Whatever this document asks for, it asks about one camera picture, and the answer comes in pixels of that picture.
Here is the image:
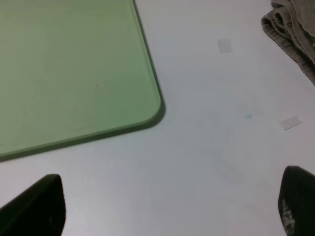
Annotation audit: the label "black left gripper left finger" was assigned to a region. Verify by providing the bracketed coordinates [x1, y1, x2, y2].
[0, 174, 66, 236]

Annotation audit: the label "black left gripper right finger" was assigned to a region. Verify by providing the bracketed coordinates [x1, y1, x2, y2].
[278, 166, 315, 236]

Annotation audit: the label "green plastic tray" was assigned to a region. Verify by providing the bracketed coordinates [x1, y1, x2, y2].
[0, 0, 165, 161]

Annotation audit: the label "khaki shorts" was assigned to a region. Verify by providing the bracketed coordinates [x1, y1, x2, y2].
[261, 0, 315, 83]

